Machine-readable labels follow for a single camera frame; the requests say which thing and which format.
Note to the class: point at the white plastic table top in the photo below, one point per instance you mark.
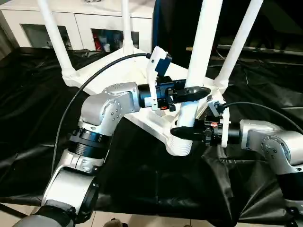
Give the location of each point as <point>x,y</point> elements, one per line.
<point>146,118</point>

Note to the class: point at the white plastic table leg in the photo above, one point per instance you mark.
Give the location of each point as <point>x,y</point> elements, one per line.
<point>201,47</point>
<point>239,42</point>
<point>54,35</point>
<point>126,23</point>

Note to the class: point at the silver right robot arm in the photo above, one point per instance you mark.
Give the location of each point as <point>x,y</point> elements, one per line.
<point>265,139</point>

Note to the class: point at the black case with yellow label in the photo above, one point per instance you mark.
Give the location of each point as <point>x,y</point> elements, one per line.
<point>175,23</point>

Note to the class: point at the silver metal bar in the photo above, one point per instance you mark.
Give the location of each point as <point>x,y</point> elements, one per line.
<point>265,49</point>

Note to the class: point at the red fire extinguisher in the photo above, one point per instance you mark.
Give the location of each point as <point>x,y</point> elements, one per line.
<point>97,41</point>

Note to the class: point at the white cabinet with windows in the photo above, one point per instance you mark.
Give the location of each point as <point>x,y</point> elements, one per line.
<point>78,21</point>

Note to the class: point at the small silver grey object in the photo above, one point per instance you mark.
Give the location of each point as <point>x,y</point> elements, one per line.
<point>88,1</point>

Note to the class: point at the black mat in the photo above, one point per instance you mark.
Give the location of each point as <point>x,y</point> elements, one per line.
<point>47,118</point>

